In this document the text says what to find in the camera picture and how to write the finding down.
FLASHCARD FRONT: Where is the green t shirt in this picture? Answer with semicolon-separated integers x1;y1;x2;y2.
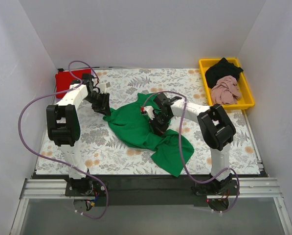
103;93;183;177

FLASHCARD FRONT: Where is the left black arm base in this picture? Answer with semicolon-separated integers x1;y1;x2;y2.
65;178;109;212

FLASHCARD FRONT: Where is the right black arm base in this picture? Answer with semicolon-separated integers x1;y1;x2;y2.
191;173;240;214

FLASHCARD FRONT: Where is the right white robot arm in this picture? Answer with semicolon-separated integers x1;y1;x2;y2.
141;91;236;195

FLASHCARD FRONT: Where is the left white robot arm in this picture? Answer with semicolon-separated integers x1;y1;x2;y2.
46;73;111;196

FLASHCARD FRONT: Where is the red folded t shirt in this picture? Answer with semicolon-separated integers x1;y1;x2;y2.
55;69;93;92

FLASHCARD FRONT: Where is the pink crumpled t shirt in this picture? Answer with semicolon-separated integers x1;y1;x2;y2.
211;75;242;105

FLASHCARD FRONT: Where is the black crumpled t shirt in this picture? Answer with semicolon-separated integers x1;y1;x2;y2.
205;58;244;89

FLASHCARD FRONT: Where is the yellow plastic bin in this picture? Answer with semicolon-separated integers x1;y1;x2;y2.
199;58;255;110

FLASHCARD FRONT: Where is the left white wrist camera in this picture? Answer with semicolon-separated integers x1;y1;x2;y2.
94;82;111;94

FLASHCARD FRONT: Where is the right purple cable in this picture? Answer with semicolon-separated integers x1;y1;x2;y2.
141;91;241;214

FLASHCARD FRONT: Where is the purple cable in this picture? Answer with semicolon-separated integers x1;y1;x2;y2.
141;91;241;214
18;60;110;220

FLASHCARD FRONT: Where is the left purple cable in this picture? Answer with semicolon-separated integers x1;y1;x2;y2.
18;60;110;220

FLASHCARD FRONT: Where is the aluminium frame rail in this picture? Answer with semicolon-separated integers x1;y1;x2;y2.
11;175;292;235

